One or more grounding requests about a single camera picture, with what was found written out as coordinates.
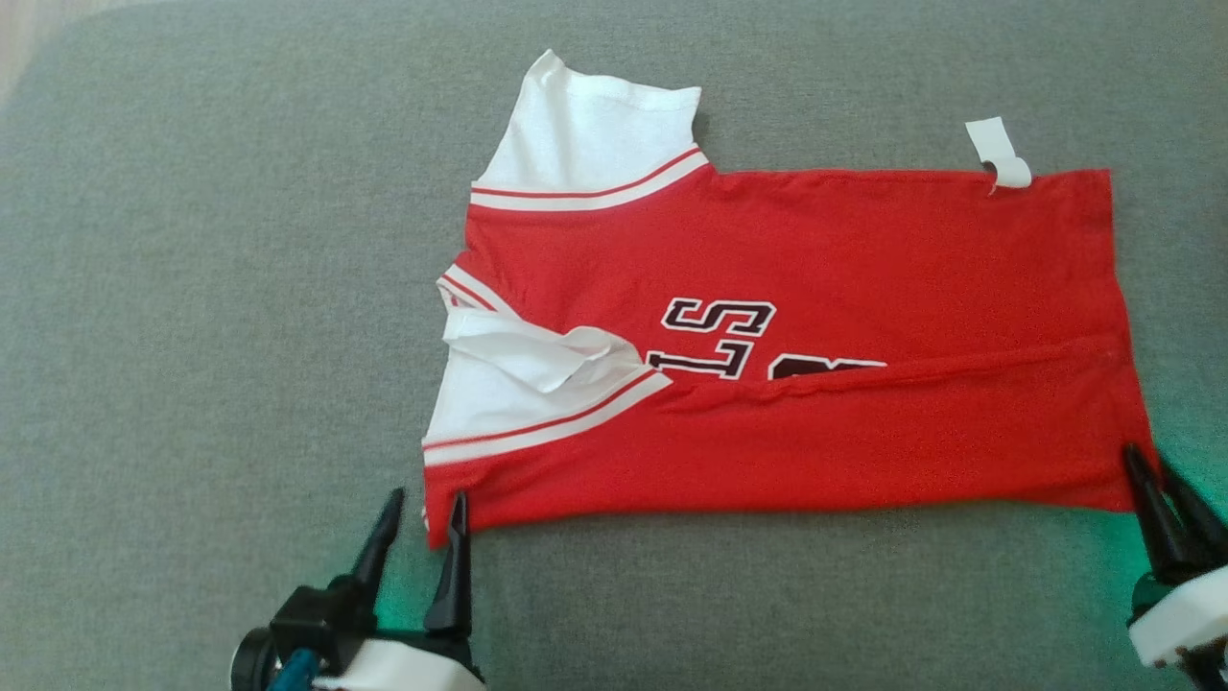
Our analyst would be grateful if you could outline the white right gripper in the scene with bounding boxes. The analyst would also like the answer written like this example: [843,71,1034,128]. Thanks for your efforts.
[1122,442,1228,670]

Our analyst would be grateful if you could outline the black cable with blue plug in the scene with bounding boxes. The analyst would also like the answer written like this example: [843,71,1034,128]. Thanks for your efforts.
[267,648,319,691]

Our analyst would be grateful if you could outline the red and white jersey shirt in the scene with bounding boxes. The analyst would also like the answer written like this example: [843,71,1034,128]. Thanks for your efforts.
[422,48,1163,551]

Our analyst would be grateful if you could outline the grey fabric sofa seat cushion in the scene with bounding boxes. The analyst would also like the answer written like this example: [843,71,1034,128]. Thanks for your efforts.
[0,0,1228,691]

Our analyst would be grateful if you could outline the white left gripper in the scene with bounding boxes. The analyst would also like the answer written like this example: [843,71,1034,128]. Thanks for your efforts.
[315,487,486,691]

